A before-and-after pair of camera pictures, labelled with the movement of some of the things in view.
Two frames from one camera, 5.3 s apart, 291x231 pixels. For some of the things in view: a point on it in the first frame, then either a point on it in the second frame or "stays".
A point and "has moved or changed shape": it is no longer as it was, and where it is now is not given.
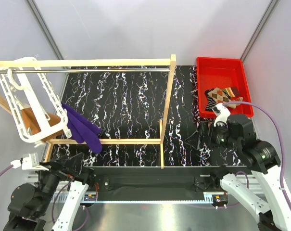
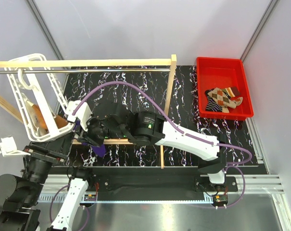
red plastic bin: x=213 y=72 stays
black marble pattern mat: x=132 y=106 stays
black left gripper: x=68 y=168 to x=55 y=150
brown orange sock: x=32 y=124 to x=40 y=121
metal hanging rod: x=77 y=70 stays
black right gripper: x=206 y=128 to x=91 y=141
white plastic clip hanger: x=38 y=113 has moved or changed shape
